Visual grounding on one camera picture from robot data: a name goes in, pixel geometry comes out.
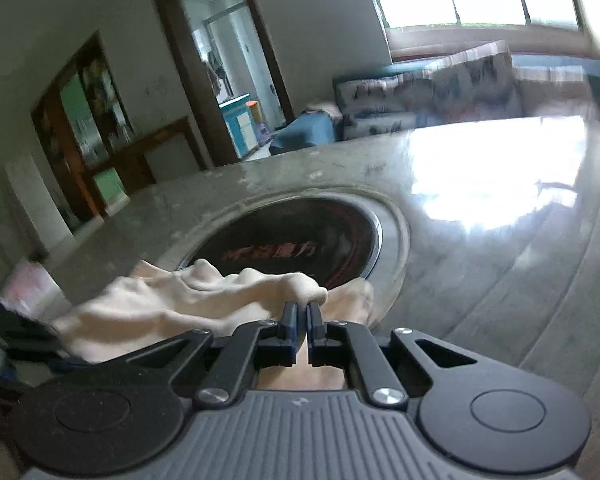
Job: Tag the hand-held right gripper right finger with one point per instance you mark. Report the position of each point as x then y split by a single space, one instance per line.
314 325

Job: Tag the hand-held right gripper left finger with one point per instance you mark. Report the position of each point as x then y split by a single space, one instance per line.
289 320

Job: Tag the cream long-sleeve top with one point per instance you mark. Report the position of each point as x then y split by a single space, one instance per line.
180 310

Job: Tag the black round induction cooktop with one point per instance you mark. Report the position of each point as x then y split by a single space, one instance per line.
290 230

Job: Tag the white refrigerator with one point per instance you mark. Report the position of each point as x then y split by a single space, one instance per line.
35 200

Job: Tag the blue quilted cover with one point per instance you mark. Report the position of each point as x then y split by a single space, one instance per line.
305 132

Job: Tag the cyan cabinet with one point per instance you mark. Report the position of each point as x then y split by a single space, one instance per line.
237 125

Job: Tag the dark wooden cabinet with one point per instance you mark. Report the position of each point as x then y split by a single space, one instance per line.
60 135

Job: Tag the beige cloth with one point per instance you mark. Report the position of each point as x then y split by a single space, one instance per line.
320 107

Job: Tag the butterfly print cushion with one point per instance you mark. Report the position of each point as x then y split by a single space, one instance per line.
380 100
475 80

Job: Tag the hanging cloth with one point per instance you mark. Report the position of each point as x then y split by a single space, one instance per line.
215 75

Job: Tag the butterfly pattern sofa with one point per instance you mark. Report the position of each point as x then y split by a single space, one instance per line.
415 66

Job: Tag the beige pillow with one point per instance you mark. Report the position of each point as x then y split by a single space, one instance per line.
550 82

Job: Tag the dark wooden door frame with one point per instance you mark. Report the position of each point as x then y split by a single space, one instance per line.
180 70

